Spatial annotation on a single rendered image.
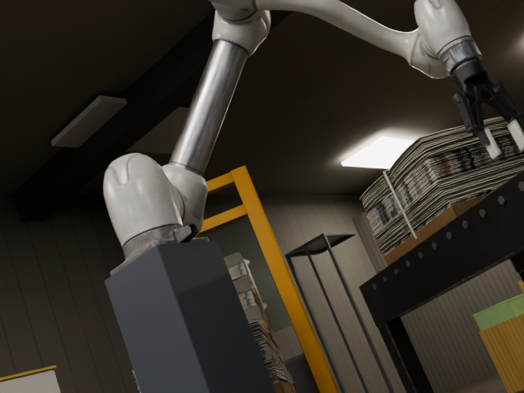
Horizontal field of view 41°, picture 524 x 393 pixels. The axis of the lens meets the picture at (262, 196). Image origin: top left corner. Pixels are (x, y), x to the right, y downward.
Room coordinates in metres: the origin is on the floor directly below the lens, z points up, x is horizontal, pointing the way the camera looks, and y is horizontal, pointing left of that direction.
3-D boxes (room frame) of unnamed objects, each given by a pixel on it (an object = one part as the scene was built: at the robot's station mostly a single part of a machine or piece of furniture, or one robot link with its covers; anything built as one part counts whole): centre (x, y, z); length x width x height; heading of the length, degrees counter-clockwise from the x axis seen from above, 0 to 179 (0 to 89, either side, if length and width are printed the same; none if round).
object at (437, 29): (1.55, -0.56, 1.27); 0.13 x 0.11 x 0.16; 174
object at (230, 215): (3.66, 0.40, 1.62); 0.75 x 0.06 x 0.06; 92
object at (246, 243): (3.67, 0.40, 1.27); 0.57 x 0.01 x 0.65; 92
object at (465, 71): (1.54, -0.56, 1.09); 0.08 x 0.07 x 0.09; 113
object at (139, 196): (1.61, 0.28, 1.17); 0.18 x 0.16 x 0.22; 174
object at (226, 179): (3.66, 0.40, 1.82); 0.75 x 0.06 x 0.06; 92
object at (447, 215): (1.71, -0.49, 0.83); 0.29 x 0.16 x 0.04; 113
